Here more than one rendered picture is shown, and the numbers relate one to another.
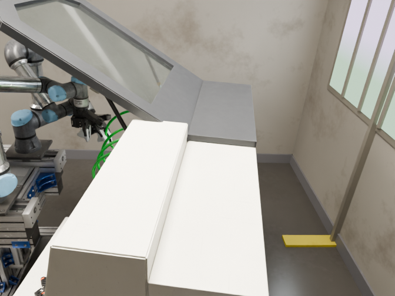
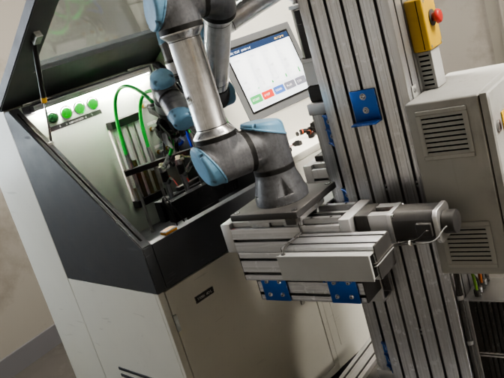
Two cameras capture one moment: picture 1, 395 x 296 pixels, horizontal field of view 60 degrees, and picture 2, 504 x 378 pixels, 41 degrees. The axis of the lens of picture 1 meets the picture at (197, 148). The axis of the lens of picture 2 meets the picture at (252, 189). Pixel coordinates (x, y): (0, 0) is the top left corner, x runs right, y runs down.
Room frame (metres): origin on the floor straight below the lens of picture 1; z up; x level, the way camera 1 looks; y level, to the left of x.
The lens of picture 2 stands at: (3.13, 2.25, 1.57)
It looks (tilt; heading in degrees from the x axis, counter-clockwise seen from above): 15 degrees down; 224
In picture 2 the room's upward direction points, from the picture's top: 17 degrees counter-clockwise
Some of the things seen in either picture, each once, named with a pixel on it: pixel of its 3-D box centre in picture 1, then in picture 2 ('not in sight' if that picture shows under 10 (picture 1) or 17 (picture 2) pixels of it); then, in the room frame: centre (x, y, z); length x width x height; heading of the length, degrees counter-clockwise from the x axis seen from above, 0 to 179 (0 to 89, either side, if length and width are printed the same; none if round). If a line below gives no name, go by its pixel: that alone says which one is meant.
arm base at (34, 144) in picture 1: (26, 140); (277, 181); (1.78, 1.04, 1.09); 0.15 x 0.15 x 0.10
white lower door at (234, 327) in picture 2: not in sight; (258, 333); (1.61, 0.59, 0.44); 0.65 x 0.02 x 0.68; 176
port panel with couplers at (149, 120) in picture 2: not in sight; (160, 124); (1.33, 0.09, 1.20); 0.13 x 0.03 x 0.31; 176
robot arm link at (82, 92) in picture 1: (79, 87); (172, 43); (1.61, 0.62, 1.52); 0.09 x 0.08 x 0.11; 146
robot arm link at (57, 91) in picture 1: (60, 91); not in sight; (1.54, 0.68, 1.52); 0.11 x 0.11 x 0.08; 56
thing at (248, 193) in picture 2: not in sight; (222, 226); (1.61, 0.58, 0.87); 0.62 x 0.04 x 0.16; 176
